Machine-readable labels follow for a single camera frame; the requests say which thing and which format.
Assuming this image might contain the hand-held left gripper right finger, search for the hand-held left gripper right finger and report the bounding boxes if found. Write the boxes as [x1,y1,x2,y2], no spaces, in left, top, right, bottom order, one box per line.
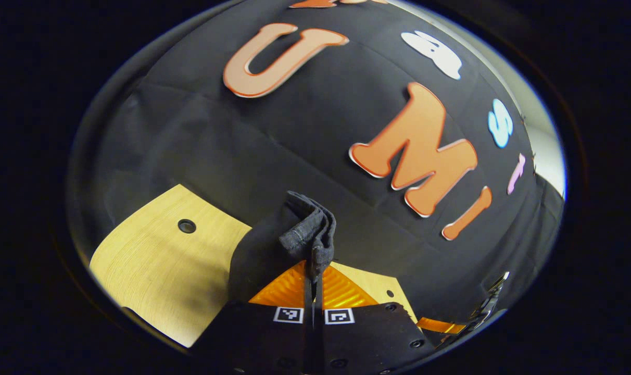
[314,265,437,375]

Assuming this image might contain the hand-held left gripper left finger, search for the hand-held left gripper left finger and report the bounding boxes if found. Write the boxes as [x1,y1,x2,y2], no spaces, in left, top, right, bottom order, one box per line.
[191,260,315,375]

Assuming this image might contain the dark grey jeans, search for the dark grey jeans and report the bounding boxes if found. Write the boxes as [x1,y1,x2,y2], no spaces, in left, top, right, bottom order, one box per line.
[226,190,338,305]

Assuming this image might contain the black backdrop cloth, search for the black backdrop cloth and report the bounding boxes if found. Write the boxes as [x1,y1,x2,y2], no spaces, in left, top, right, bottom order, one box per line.
[68,0,565,344]

